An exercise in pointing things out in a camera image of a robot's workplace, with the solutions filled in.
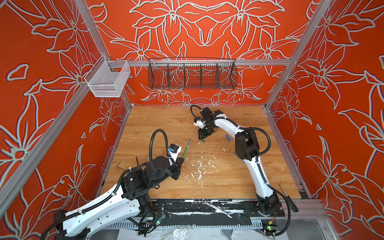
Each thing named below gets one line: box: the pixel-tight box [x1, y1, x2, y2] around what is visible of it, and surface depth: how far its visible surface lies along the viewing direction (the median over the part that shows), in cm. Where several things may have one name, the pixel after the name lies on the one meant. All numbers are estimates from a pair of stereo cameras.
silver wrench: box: [201, 199, 233, 218], surface depth 74 cm
